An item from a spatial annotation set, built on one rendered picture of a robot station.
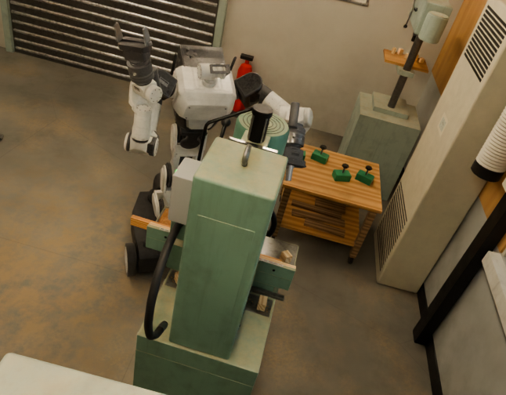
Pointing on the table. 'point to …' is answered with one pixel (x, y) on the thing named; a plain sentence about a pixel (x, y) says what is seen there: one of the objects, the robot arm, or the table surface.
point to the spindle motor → (280, 132)
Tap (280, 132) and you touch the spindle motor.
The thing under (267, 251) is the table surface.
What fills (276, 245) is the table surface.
